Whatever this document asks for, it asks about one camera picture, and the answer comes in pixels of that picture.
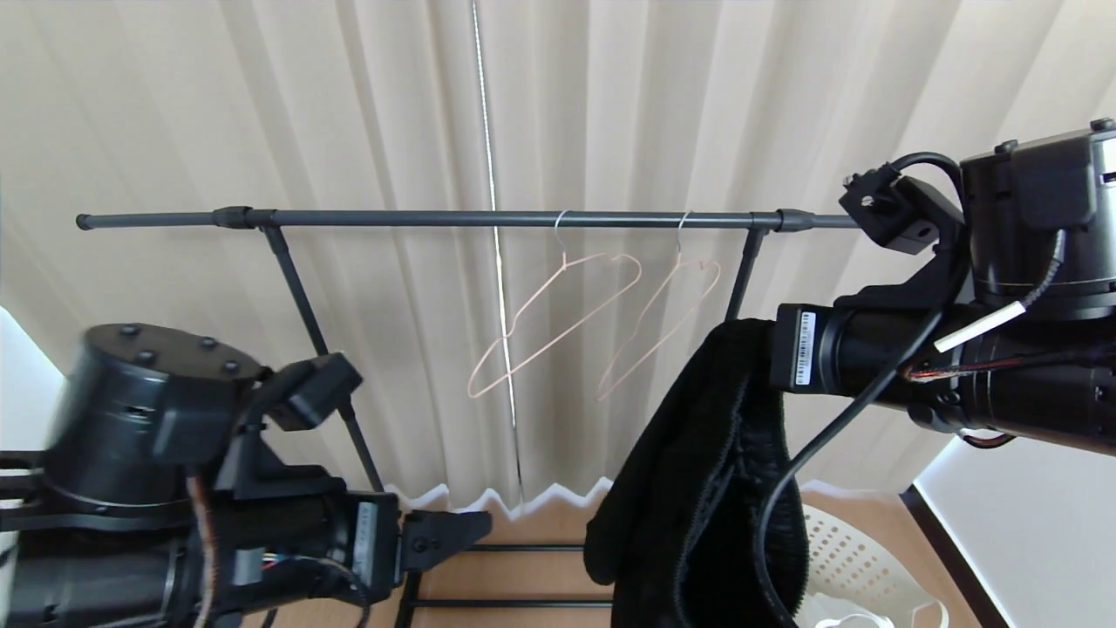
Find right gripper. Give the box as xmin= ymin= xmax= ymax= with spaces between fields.
xmin=770 ymin=301 xmax=1116 ymax=456

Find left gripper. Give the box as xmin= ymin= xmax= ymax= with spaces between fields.
xmin=0 ymin=488 xmax=494 ymax=628

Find black shorts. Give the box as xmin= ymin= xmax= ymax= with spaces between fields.
xmin=582 ymin=318 xmax=812 ymax=628

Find pink clothes hanger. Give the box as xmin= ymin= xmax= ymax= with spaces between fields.
xmin=466 ymin=212 xmax=643 ymax=399
xmin=596 ymin=212 xmax=723 ymax=403

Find white laundry basket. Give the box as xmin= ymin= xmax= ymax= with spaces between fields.
xmin=798 ymin=504 xmax=951 ymax=628

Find black clothes rack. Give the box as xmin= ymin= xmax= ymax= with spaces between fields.
xmin=76 ymin=206 xmax=864 ymax=628

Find beige curtain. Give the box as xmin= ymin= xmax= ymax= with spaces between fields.
xmin=0 ymin=0 xmax=1116 ymax=515

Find black cable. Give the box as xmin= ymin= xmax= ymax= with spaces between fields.
xmin=754 ymin=152 xmax=970 ymax=628

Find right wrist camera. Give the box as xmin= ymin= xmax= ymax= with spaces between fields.
xmin=839 ymin=161 xmax=969 ymax=315

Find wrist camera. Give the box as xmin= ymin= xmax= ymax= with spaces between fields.
xmin=839 ymin=161 xmax=969 ymax=315
xmin=214 ymin=352 xmax=364 ymax=498

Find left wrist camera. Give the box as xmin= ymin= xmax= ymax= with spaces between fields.
xmin=214 ymin=352 xmax=364 ymax=498

